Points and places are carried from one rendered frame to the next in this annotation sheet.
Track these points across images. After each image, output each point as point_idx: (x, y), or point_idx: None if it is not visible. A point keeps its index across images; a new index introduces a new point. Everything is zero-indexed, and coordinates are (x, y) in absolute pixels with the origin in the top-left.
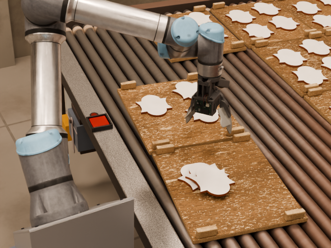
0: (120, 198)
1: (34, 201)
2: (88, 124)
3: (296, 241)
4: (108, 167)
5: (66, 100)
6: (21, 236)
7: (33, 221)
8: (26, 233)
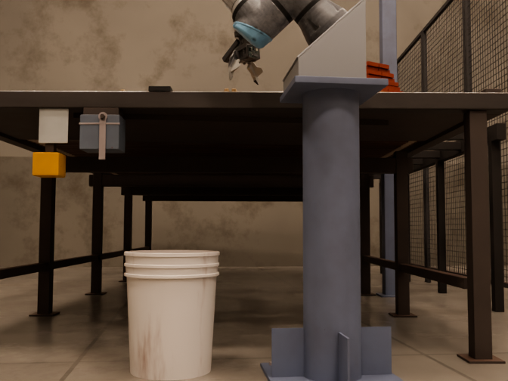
0: (259, 104)
1: (327, 4)
2: (158, 89)
3: None
4: (222, 96)
5: (45, 127)
6: (332, 31)
7: (339, 14)
8: (354, 9)
